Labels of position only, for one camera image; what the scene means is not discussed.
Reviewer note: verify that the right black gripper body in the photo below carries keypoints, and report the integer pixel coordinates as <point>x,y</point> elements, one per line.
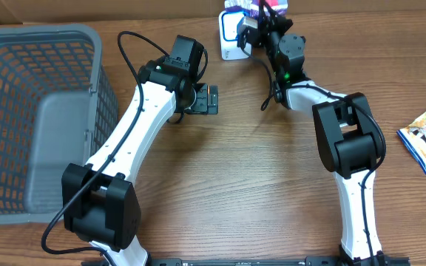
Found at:
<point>273,22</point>

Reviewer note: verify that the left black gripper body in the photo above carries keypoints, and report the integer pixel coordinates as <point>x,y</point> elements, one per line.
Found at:
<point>201,103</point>

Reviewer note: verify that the purple red snack pouch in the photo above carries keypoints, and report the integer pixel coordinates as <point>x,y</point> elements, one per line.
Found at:
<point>252,7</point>

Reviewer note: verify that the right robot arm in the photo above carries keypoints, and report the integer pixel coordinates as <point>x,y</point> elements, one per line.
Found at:
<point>350,143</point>

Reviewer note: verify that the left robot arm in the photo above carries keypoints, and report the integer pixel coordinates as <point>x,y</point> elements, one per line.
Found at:
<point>99,201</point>

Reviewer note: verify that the white barcode scanner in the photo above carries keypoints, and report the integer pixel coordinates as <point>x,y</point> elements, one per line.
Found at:
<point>228,22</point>

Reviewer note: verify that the grey plastic mesh basket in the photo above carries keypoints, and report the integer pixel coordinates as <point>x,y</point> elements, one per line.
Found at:
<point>56,107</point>

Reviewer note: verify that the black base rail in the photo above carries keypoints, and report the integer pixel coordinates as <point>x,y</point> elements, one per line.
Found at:
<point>307,261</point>

